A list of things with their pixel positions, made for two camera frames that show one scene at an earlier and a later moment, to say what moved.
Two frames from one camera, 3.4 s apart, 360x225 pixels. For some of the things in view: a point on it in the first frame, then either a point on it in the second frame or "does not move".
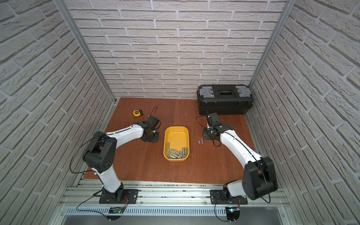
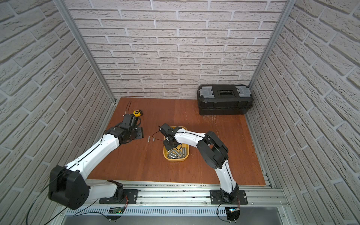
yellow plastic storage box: [176, 146] does not move
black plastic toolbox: [224, 99] does not move
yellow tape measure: [138, 113] does not move
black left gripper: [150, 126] -> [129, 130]
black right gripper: [205, 133] -> [168, 146]
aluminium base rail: [173, 199] does not move
